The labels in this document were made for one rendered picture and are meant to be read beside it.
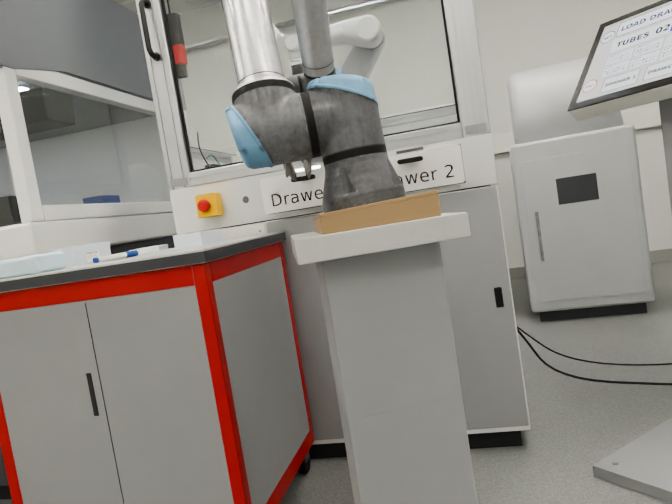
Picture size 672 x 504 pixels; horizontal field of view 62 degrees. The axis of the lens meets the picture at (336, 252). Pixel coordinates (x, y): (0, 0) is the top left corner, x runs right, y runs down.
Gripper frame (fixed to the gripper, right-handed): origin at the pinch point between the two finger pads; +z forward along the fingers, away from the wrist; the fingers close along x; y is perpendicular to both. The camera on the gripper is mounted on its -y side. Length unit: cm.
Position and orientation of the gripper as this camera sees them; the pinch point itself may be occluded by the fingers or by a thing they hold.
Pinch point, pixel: (301, 174)
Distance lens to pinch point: 166.4
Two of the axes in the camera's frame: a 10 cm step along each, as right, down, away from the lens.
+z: 2.4, 7.5, 6.2
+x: 9.7, -1.4, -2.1
